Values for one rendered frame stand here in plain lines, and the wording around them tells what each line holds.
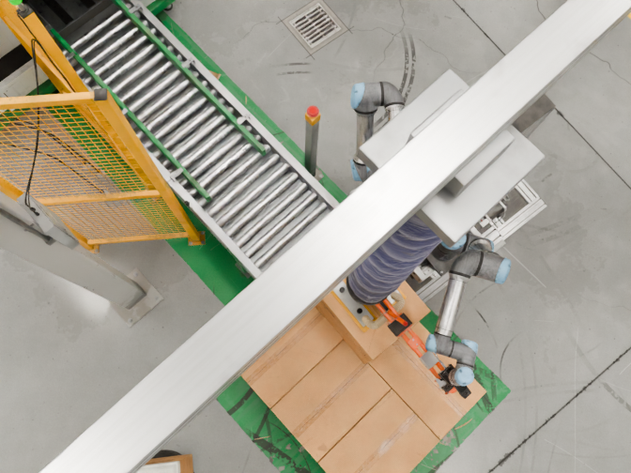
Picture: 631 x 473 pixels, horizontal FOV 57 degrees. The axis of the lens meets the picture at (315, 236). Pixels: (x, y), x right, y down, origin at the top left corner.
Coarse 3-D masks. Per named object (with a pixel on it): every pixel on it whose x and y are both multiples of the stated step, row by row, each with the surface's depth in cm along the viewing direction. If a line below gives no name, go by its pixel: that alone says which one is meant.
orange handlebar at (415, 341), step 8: (376, 304) 289; (384, 312) 288; (392, 312) 288; (408, 328) 286; (416, 336) 285; (408, 344) 285; (416, 344) 283; (416, 352) 283; (432, 368) 281; (440, 368) 282
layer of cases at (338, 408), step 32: (320, 320) 352; (288, 352) 347; (320, 352) 348; (352, 352) 348; (384, 352) 349; (256, 384) 342; (288, 384) 342; (320, 384) 343; (352, 384) 343; (384, 384) 344; (416, 384) 344; (288, 416) 338; (320, 416) 338; (352, 416) 339; (384, 416) 339; (416, 416) 340; (448, 416) 340; (320, 448) 334; (352, 448) 334; (384, 448) 335; (416, 448) 335
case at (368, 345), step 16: (400, 288) 305; (320, 304) 321; (336, 304) 302; (416, 304) 303; (336, 320) 310; (352, 320) 300; (416, 320) 301; (352, 336) 299; (368, 336) 298; (384, 336) 298; (400, 336) 299; (368, 352) 296
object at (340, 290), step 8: (344, 280) 304; (336, 288) 302; (344, 288) 299; (336, 296) 301; (344, 304) 300; (360, 304) 300; (352, 312) 299; (360, 312) 296; (368, 312) 299; (360, 320) 298; (368, 328) 297
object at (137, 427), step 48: (576, 0) 121; (624, 0) 121; (528, 48) 118; (576, 48) 118; (480, 96) 115; (528, 96) 115; (432, 144) 112; (480, 144) 112; (384, 192) 109; (432, 192) 112; (336, 240) 106; (384, 240) 115; (288, 288) 104; (192, 336) 101; (240, 336) 101; (144, 384) 99; (192, 384) 99; (96, 432) 97; (144, 432) 97
